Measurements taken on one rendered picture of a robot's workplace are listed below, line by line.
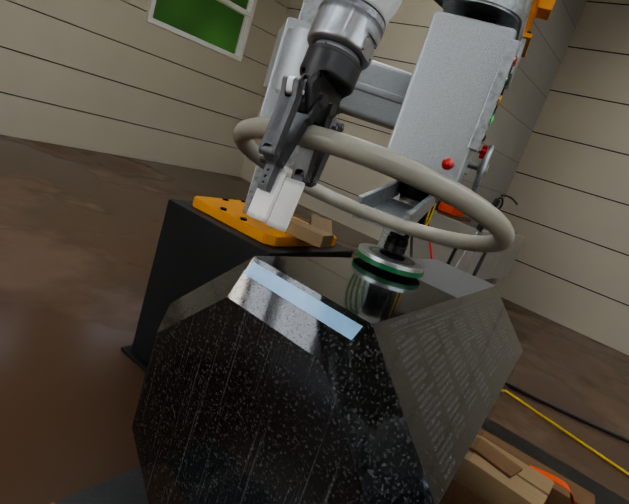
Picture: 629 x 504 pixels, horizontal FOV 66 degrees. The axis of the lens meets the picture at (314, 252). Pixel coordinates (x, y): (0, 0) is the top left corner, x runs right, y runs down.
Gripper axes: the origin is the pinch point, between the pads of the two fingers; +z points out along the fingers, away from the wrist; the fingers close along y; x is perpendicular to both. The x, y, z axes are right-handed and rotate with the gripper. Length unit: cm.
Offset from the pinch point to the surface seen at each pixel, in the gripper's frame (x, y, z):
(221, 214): 94, 97, 1
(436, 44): 18, 64, -61
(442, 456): -23, 55, 32
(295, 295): 15.8, 41.3, 13.5
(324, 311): 7.6, 40.9, 14.0
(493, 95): 1, 70, -52
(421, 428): -18, 50, 28
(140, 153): 582, 427, -49
